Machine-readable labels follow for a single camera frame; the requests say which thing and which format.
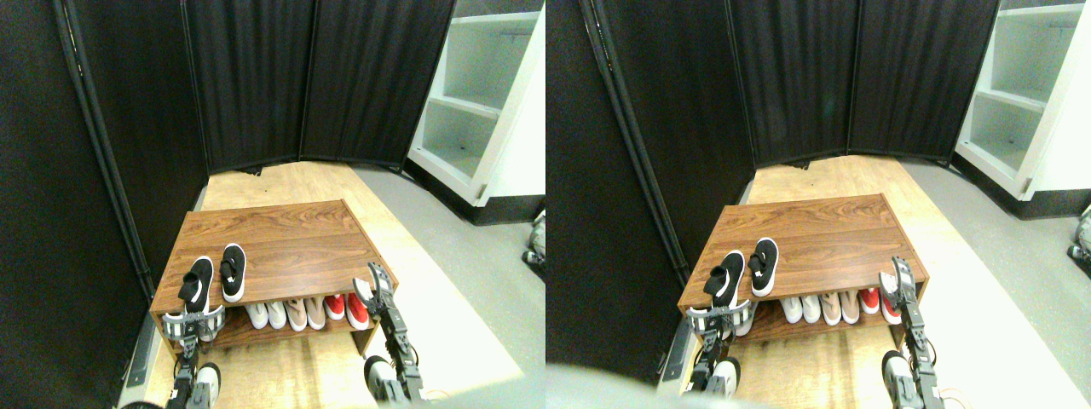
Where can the black shoe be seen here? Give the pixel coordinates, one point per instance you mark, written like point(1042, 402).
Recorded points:
point(198, 285)
point(727, 279)
point(764, 266)
point(234, 273)

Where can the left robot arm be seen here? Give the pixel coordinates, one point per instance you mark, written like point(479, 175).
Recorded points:
point(183, 383)
point(709, 371)

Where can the brown shoe rack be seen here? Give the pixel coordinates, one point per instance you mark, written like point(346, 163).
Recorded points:
point(827, 239)
point(290, 247)

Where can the beige shoe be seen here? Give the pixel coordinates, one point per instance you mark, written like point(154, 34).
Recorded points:
point(830, 309)
point(850, 307)
point(315, 313)
point(296, 315)

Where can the black curtain stand pole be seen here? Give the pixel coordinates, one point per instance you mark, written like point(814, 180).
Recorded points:
point(635, 141)
point(104, 141)

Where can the dark curtain stand foot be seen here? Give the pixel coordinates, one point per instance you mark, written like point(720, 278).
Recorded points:
point(136, 366)
point(673, 362)

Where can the white shelf unit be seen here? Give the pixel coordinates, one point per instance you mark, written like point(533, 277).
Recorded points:
point(511, 128)
point(1065, 128)

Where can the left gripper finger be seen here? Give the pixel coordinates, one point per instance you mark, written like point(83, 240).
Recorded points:
point(701, 320)
point(741, 319)
point(214, 324)
point(176, 326)

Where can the white shoe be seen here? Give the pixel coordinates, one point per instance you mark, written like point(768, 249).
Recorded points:
point(811, 308)
point(277, 315)
point(257, 317)
point(793, 310)

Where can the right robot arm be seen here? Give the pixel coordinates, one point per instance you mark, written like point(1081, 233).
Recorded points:
point(920, 358)
point(402, 354)

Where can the grey and black object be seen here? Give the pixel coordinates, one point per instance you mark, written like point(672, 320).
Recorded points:
point(1082, 243)
point(537, 243)

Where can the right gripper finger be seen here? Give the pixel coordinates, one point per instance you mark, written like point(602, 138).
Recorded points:
point(382, 279)
point(363, 292)
point(887, 285)
point(903, 273)

